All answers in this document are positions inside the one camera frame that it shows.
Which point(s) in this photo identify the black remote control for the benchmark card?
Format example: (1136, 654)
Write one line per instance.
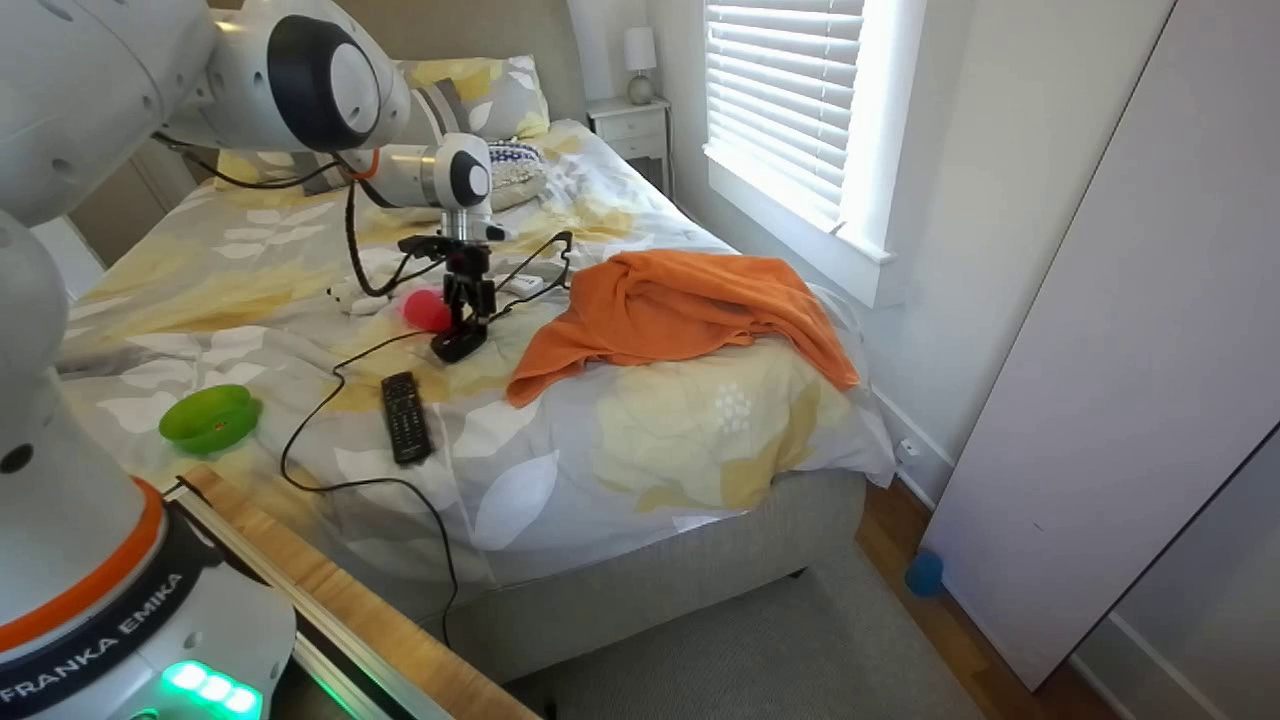
(407, 417)

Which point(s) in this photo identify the orange cloth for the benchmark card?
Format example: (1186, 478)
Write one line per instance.
(678, 305)

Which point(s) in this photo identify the yellow floral pillow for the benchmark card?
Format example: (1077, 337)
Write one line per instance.
(502, 95)

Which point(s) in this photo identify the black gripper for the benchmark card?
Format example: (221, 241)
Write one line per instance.
(470, 288)

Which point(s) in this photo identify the green plastic bowl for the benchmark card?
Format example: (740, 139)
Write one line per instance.
(210, 421)

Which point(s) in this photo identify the floral bed duvet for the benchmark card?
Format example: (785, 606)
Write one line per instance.
(257, 288)

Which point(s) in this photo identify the white nightstand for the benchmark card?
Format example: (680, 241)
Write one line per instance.
(639, 134)

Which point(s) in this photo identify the black clothes hanger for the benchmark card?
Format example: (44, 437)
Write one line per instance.
(538, 273)

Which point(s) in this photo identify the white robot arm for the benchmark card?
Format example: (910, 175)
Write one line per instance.
(90, 82)

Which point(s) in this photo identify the grey upholstered headboard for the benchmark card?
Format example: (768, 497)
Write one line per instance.
(433, 31)

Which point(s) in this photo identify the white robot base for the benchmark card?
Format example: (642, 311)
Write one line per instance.
(110, 601)

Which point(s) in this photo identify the white bedside lamp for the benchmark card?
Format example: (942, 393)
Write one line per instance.
(642, 64)

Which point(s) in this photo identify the white window blinds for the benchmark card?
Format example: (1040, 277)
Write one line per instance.
(782, 82)

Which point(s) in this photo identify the blue ball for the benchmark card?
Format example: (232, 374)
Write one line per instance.
(926, 573)

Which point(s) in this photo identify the blue white woven pillow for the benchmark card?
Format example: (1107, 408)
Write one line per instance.
(516, 175)

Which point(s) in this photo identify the white wardrobe panel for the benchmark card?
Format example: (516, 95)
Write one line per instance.
(1148, 359)

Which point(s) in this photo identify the pink and red toy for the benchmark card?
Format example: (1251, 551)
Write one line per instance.
(425, 311)

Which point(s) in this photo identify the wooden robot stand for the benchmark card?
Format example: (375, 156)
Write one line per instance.
(366, 654)

